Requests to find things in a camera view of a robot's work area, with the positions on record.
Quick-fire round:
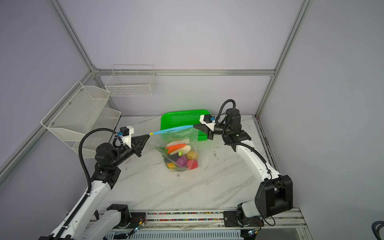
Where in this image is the white toy radish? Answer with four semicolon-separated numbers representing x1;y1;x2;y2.
169;145;192;156

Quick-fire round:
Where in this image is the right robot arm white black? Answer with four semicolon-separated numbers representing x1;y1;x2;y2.
194;109;293;227

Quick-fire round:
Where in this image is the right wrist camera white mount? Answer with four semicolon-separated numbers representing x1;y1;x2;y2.
200;114;216;132

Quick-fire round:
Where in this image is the orange yellow toy corn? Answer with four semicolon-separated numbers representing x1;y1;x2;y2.
167;163;178;170

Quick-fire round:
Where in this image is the dark toy eggplant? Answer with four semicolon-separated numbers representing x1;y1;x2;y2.
165;153;181;164

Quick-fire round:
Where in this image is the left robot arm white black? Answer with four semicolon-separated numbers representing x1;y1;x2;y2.
40;129;150;240

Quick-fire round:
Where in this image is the green plastic basket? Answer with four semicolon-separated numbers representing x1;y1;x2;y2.
161;110;210;130

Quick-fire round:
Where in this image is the clear zip top bag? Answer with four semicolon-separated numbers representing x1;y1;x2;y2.
150;126;199;172

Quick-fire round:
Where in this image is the white wire wall basket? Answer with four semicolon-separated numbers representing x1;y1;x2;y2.
105;65;157;97

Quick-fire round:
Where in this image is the orange toy carrot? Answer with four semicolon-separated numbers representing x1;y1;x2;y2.
160;144;186;155

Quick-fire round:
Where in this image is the yellow toy potato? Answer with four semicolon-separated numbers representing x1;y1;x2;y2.
186;151;199;160

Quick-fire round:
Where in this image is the white mesh two-tier shelf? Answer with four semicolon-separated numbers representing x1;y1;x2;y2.
41;82;121;153

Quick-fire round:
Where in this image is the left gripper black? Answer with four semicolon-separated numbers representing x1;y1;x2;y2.
111;134;149;168

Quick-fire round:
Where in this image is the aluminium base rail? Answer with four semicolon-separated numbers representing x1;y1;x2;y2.
59;208;313;240

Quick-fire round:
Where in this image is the purple toy turnip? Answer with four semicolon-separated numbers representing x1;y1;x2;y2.
176;155;188;168

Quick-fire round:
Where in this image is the red toy pepper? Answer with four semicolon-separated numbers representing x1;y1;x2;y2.
187;160;199;170

